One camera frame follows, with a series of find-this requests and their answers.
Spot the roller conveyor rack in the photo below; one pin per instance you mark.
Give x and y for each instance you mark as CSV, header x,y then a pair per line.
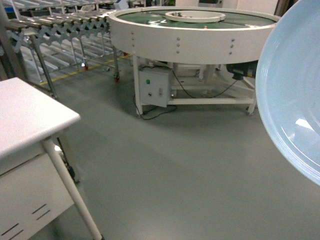
x,y
39,37

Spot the grey control box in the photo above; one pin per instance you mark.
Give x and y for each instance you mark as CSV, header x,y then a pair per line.
x,y
155,86

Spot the light blue round plate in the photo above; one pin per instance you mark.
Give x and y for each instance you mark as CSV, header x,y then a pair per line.
x,y
288,87

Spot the white round conveyor table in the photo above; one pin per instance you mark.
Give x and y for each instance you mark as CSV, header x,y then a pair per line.
x,y
212,52

